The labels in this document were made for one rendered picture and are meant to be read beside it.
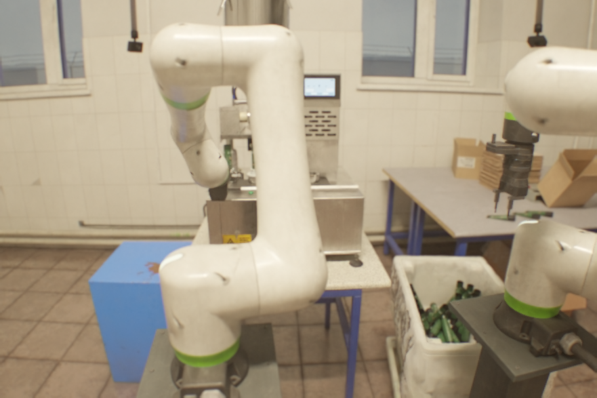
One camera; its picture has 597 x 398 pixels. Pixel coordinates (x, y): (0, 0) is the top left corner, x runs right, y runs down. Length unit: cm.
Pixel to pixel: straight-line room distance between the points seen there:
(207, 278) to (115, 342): 143
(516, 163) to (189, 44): 81
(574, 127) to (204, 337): 62
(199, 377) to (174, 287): 16
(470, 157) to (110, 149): 283
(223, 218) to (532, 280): 99
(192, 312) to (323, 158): 104
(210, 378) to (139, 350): 132
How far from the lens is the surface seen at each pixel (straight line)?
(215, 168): 102
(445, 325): 158
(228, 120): 152
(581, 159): 250
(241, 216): 135
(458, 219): 201
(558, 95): 53
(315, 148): 150
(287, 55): 66
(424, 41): 356
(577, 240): 84
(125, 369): 208
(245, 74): 66
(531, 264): 84
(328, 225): 137
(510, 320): 91
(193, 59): 64
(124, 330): 191
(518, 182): 103
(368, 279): 136
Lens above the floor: 145
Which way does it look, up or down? 15 degrees down
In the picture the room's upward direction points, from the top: straight up
